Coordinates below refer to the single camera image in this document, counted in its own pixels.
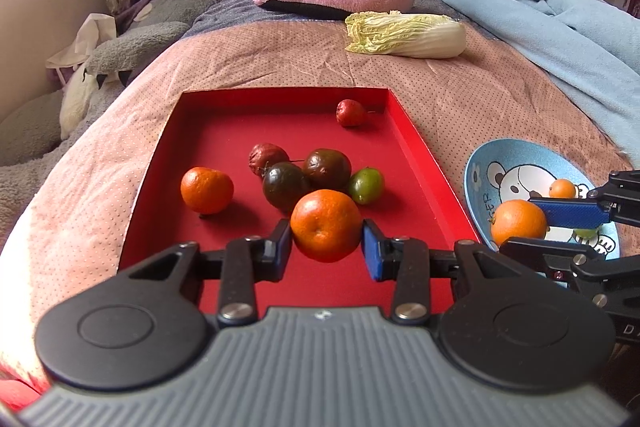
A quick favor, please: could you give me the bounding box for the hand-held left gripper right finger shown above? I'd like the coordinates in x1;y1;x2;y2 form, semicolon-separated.
361;219;521;325

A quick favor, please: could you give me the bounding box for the napa cabbage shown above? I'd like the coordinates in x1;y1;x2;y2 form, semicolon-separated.
345;11;467;59

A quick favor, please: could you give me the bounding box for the small bright red fruit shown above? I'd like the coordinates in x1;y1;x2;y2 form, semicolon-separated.
335;99;378;128

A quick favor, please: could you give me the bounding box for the dark brown tomato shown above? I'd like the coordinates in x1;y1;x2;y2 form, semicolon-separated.
262;162;315;214
302;148;352;192

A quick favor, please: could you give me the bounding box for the grey blue bedsheet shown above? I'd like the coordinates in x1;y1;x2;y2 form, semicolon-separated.
180;0;471;38

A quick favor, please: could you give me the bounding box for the blue bear print plate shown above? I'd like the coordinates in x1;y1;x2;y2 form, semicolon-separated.
463;138;621;260

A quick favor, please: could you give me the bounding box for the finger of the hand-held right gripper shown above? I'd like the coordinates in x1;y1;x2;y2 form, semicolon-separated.
500;237;640;308
528;170;640;229

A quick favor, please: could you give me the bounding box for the light blue blanket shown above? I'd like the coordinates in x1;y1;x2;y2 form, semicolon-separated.
432;0;640;168

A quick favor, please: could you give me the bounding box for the dark red wrinkled fruit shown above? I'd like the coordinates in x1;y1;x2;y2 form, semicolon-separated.
248;143;292;178

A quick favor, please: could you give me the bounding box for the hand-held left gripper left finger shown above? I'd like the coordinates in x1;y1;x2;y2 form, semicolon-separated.
127;219;293;325

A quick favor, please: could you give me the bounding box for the red cardboard box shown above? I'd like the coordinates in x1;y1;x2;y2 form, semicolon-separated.
118;87;482;314

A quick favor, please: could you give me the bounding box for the grey plush toy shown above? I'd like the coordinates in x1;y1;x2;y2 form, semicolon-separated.
0;0;228;166

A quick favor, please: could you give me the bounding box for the tiny orange tangerine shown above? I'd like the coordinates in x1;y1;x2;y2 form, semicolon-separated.
548;178;578;200

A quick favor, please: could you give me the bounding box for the pink dotted bedspread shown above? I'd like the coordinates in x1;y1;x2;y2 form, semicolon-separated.
0;19;640;408

